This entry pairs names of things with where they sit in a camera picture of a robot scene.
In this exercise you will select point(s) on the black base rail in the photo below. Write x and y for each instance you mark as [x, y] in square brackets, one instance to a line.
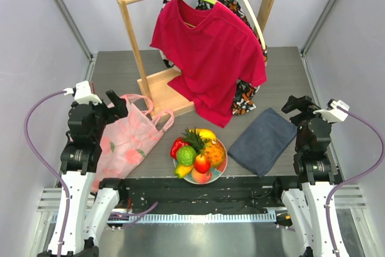
[226, 195]

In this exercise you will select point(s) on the pink plastic bag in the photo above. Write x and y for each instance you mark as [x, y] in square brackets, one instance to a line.
[127, 141]

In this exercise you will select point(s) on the yellow green mango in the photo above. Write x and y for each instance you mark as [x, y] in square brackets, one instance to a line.
[181, 170]

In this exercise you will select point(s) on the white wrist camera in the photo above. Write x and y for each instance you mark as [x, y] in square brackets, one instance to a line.
[83, 93]
[335, 112]

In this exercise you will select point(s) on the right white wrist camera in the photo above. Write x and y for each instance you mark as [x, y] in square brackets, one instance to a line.
[335, 112]

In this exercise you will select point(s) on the patterned black orange garment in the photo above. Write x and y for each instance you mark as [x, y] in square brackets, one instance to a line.
[245, 92]

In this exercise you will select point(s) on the orange pineapple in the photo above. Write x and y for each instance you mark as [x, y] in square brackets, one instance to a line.
[205, 147]

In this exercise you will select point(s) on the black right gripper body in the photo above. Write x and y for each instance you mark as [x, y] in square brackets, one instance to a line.
[302, 111]

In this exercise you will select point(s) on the green custard apple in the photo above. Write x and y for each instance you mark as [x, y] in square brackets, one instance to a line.
[186, 155]

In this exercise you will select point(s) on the orange peach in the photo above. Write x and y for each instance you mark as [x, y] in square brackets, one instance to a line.
[201, 178]

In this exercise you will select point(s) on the red bell pepper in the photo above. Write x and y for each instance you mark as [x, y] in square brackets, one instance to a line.
[178, 143]

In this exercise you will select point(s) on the red apple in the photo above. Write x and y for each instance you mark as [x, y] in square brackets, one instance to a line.
[202, 164]

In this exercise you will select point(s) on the cream wooden hanger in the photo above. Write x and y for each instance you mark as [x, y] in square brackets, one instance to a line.
[256, 24]

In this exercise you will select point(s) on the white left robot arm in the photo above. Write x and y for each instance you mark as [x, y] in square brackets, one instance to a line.
[79, 228]

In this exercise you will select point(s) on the folded grey towel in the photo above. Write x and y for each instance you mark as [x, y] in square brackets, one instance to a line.
[258, 148]

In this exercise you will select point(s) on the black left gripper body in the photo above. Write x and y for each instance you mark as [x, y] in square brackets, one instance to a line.
[104, 115]

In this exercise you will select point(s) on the red t-shirt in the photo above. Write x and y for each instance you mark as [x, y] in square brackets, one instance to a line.
[213, 50]

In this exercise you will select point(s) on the white cable duct strip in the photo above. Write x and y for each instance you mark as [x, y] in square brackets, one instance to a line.
[269, 217]

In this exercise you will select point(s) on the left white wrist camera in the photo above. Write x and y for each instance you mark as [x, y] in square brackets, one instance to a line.
[83, 93]

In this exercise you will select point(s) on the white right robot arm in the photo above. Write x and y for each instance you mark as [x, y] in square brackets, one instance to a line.
[309, 201]

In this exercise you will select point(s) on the patterned ceramic plate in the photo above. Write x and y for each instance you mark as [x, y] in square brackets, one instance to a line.
[217, 171]

